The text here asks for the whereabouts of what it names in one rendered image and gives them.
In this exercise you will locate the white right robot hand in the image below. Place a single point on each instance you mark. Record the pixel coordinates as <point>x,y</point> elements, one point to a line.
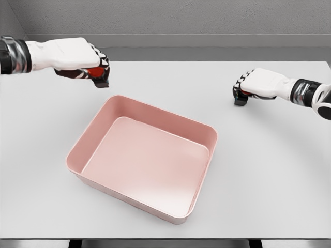
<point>261,82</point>

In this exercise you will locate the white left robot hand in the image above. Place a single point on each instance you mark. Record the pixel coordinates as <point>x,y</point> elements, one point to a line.
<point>75,54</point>

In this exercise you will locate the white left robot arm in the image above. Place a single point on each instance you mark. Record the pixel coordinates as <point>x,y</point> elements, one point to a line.
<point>26,55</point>

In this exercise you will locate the pink rectangular basket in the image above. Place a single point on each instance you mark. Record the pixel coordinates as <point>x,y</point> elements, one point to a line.
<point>144,160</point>

